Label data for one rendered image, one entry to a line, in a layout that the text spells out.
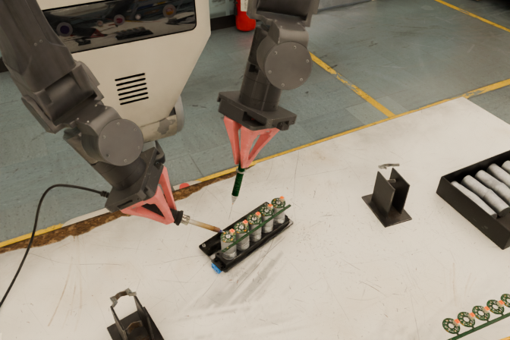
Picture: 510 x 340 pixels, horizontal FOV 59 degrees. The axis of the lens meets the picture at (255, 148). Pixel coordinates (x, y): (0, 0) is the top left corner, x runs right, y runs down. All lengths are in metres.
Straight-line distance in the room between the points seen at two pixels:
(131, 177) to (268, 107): 0.21
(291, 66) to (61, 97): 0.28
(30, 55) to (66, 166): 1.74
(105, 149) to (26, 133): 2.05
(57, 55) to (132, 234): 0.38
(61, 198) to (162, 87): 1.24
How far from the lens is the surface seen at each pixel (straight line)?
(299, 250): 0.79
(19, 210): 2.14
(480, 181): 1.00
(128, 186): 0.65
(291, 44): 0.52
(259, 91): 0.61
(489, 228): 0.89
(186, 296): 0.74
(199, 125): 2.40
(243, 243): 0.75
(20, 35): 0.55
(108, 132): 0.55
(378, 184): 0.86
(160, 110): 0.99
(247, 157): 0.65
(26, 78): 0.58
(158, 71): 0.95
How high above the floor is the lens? 1.36
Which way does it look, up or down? 38 degrees down
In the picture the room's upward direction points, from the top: straight up
